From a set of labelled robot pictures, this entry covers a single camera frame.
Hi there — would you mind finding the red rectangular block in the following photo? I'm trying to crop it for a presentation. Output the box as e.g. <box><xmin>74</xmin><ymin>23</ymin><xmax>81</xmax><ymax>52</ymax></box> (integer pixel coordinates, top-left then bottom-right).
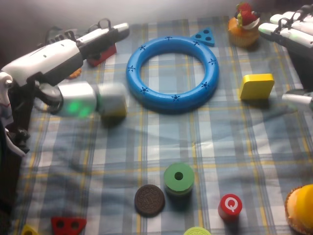
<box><xmin>87</xmin><ymin>43</ymin><xmax>118</xmax><ymax>68</ymax></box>

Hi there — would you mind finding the red cylinder block letter Q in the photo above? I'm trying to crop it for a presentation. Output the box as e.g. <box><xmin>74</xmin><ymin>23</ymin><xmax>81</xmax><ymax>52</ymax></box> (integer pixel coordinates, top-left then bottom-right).
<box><xmin>218</xmin><ymin>193</ymin><xmax>243</xmax><ymax>222</ymax></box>

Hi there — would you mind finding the blue plaid table cloth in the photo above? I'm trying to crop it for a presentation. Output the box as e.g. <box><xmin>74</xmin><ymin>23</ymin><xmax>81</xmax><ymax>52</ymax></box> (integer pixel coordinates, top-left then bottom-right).
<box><xmin>9</xmin><ymin>16</ymin><xmax>313</xmax><ymax>235</ymax></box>

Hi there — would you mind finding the orange yellow toy cupcake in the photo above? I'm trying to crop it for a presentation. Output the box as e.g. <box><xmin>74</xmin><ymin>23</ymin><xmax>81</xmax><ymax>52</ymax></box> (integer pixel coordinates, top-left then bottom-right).
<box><xmin>284</xmin><ymin>184</ymin><xmax>313</xmax><ymax>235</ymax></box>

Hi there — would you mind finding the green cylinder with hole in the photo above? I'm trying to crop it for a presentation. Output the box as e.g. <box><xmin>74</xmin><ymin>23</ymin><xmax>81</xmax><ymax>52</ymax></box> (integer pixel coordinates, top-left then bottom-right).
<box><xmin>163</xmin><ymin>162</ymin><xmax>196</xmax><ymax>196</ymax></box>

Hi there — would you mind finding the blue plastic ring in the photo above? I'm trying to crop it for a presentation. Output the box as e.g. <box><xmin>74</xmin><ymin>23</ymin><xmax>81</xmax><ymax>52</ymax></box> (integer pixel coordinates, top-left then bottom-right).
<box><xmin>126</xmin><ymin>35</ymin><xmax>220</xmax><ymax>115</ymax></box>

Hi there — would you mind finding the small yellow block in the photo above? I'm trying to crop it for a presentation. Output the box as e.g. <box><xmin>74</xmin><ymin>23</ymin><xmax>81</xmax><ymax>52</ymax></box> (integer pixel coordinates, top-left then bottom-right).
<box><xmin>21</xmin><ymin>224</ymin><xmax>39</xmax><ymax>235</ymax></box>

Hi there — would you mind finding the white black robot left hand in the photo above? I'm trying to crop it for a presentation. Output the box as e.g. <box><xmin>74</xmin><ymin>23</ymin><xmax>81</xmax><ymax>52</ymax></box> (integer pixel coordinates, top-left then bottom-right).
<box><xmin>0</xmin><ymin>18</ymin><xmax>130</xmax><ymax>120</ymax></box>

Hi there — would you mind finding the green sandwich cookie toy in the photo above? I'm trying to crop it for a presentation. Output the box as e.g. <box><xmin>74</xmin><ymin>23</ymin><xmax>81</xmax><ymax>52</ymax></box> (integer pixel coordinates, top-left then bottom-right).
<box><xmin>182</xmin><ymin>227</ymin><xmax>212</xmax><ymax>235</ymax></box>

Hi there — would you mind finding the blue triangle block with holes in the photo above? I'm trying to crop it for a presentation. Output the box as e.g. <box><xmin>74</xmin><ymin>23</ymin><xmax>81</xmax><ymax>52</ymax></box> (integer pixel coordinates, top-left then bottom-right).
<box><xmin>190</xmin><ymin>26</ymin><xmax>216</xmax><ymax>47</ymax></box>

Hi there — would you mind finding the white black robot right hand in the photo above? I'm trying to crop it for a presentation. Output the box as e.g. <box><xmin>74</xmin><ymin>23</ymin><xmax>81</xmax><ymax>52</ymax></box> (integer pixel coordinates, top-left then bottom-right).
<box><xmin>258</xmin><ymin>3</ymin><xmax>313</xmax><ymax>111</ymax></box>

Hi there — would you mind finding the red triangle block with holes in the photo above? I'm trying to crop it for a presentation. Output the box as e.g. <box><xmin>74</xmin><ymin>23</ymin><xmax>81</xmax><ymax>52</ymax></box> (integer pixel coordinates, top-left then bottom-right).
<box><xmin>50</xmin><ymin>216</ymin><xmax>88</xmax><ymax>235</ymax></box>

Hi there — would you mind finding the toy cupcake with strawberries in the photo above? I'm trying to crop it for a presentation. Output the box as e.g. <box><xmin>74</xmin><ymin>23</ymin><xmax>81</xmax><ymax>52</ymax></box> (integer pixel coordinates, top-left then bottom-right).
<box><xmin>227</xmin><ymin>2</ymin><xmax>261</xmax><ymax>48</ymax></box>

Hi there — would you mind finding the chocolate sandwich cookie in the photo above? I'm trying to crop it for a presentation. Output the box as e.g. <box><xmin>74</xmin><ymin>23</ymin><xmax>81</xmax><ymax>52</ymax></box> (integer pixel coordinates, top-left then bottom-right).
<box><xmin>134</xmin><ymin>184</ymin><xmax>166</xmax><ymax>217</ymax></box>

